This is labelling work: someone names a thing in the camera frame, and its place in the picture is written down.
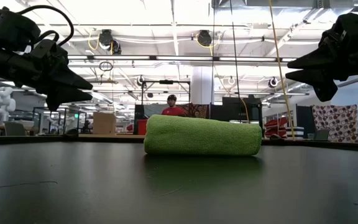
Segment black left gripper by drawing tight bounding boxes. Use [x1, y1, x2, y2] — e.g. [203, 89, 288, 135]
[0, 29, 94, 112]

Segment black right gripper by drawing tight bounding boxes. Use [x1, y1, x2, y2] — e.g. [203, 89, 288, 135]
[285, 13, 358, 103]

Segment lime green towel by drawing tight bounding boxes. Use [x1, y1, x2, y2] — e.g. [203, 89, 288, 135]
[144, 114, 263, 156]

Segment circle patterned fabric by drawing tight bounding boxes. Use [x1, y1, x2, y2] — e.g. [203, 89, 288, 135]
[311, 104, 358, 143]

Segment large cardboard box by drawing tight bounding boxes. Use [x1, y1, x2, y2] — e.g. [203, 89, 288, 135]
[92, 111, 117, 135]

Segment black white striped box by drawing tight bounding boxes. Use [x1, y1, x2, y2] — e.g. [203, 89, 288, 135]
[286, 126, 305, 140]

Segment red stacked trays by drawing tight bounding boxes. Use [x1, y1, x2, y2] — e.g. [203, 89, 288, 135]
[264, 116, 289, 138]

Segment red bin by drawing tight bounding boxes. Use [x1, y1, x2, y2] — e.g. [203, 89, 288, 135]
[137, 119, 149, 135]

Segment black cabinet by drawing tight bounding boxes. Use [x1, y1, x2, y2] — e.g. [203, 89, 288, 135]
[221, 96, 264, 128]

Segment black tubular stand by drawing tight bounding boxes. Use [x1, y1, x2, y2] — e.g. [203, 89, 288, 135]
[140, 80, 192, 105]

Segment person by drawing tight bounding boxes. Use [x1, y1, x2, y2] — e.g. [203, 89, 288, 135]
[161, 94, 186, 117]

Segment yellow hanging cable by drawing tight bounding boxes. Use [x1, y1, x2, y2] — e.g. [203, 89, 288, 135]
[267, 0, 295, 141]

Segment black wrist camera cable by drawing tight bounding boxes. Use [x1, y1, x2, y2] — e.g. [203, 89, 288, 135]
[17, 4, 75, 47]

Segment black ceiling cable reel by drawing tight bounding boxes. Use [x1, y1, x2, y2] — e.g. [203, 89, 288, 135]
[98, 29, 122, 55]
[196, 29, 213, 47]

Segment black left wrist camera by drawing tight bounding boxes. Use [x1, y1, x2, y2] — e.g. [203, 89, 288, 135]
[0, 6, 42, 52]

